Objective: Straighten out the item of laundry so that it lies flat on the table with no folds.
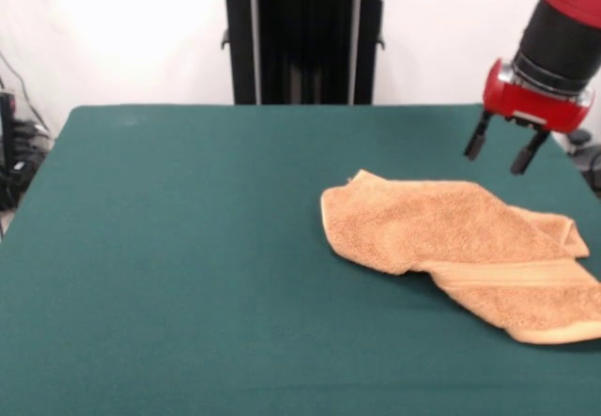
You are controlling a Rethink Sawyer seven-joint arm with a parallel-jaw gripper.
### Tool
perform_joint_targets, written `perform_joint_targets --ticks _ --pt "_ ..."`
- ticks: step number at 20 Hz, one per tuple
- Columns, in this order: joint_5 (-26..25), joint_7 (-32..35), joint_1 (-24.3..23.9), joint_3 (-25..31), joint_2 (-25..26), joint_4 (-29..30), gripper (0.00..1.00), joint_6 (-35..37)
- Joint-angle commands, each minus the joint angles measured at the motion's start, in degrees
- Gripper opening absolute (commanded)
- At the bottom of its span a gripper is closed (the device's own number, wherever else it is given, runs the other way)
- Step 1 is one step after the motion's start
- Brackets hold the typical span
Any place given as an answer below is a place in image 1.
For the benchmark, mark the dark green table cloth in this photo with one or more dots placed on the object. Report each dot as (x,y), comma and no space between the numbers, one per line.
(188,294)

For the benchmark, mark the black round knob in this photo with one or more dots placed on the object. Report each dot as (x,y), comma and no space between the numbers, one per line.
(581,138)

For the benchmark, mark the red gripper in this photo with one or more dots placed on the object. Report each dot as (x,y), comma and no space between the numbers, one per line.
(530,103)

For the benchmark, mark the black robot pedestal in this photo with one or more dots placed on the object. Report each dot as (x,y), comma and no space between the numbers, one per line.
(305,50)

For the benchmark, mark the black electronics box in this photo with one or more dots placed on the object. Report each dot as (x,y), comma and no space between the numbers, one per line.
(6,153)

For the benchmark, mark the orange terry towel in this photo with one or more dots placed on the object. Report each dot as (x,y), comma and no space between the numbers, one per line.
(446,228)

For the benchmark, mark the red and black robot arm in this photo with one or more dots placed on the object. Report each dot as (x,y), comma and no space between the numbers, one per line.
(563,35)

